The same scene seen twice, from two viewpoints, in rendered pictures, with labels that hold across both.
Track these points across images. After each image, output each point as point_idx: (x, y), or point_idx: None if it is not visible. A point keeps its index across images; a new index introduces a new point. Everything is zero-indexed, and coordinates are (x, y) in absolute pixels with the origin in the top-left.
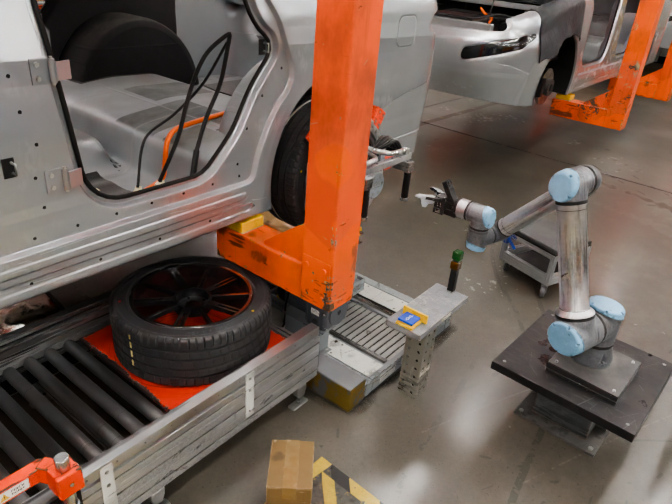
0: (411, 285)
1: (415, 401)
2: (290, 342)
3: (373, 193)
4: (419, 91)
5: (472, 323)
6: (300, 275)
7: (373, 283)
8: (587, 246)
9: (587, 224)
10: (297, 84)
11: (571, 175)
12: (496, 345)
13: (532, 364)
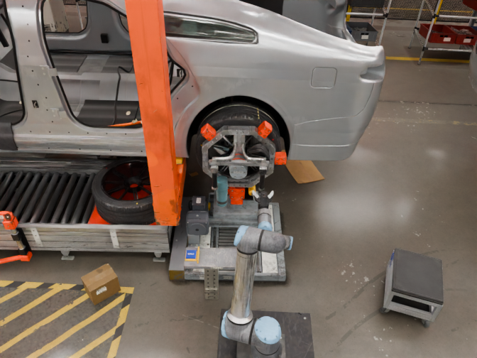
0: (308, 244)
1: (203, 300)
2: (144, 228)
3: (236, 176)
4: (345, 120)
5: (303, 290)
6: None
7: (277, 228)
8: (244, 281)
9: (247, 268)
10: (203, 97)
11: (238, 231)
12: (293, 312)
13: None
